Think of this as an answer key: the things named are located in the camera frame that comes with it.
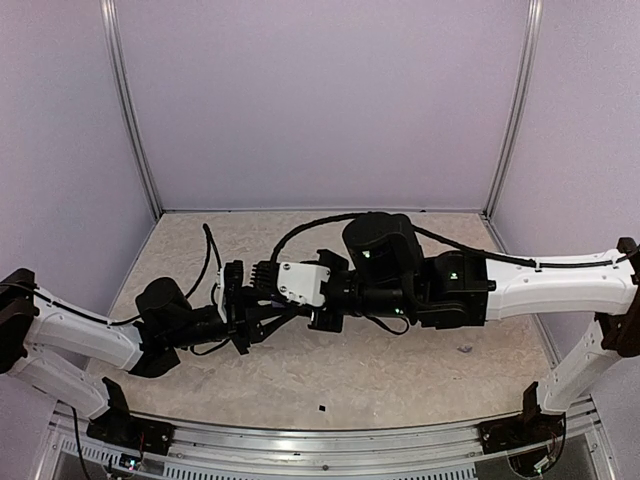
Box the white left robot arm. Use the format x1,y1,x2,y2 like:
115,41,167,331
1,265,308,445

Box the silver frame post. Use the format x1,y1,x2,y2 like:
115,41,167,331
483,0,544,222
100,0,164,222

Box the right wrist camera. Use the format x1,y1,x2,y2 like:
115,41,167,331
251,261,331,307

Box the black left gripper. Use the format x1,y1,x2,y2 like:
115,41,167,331
167,285,292,355

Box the silver front aluminium rail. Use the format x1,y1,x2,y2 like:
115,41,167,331
47,397,609,480

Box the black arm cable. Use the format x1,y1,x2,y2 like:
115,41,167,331
0,223,224,329
269,212,640,271

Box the left silver frame post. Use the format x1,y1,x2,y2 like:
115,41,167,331
100,0,164,222

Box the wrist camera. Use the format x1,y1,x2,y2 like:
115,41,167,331
216,260,244,327
251,261,331,307

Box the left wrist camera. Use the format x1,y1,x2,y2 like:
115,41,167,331
216,260,244,327

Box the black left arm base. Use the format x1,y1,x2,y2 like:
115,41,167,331
86,377,175,455

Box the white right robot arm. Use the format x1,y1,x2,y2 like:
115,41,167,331
278,212,639,444

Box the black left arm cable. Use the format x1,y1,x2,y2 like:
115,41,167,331
0,223,224,329

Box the right silver frame post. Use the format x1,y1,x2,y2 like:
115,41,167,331
483,0,544,222

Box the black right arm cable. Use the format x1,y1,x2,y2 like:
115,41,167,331
269,212,640,271

